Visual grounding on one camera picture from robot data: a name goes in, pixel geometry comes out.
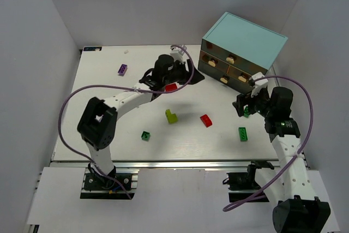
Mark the teal drawer cabinet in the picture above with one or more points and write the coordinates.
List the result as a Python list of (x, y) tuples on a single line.
[(246, 39)]

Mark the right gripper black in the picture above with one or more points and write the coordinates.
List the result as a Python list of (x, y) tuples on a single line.
[(246, 102)]

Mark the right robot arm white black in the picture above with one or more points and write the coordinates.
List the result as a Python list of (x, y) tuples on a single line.
[(297, 206)]

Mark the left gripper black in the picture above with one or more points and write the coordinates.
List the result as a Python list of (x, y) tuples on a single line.
[(184, 72)]

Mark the transparent drawer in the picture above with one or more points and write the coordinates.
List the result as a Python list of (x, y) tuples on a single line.
[(221, 59)]

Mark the purple lego brick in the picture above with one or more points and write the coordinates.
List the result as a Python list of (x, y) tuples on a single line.
[(122, 70)]

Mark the green long lego brick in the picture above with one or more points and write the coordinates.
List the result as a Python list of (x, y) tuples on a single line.
[(243, 134)]

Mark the dark green square lego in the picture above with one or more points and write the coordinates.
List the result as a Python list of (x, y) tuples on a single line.
[(145, 136)]

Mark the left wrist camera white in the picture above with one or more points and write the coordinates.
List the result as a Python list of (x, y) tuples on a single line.
[(178, 52)]

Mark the lime L-shaped lego brick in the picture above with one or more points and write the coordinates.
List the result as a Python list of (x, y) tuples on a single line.
[(171, 117)]

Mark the red long lego brick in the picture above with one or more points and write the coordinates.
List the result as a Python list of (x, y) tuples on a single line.
[(171, 87)]

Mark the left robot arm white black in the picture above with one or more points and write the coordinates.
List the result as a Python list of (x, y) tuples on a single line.
[(97, 125)]

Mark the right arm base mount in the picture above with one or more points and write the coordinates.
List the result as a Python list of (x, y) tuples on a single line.
[(242, 184)]

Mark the green lego near right gripper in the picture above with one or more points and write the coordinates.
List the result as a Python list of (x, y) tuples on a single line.
[(246, 112)]

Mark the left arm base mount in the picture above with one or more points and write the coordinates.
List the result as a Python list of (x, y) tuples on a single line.
[(95, 188)]

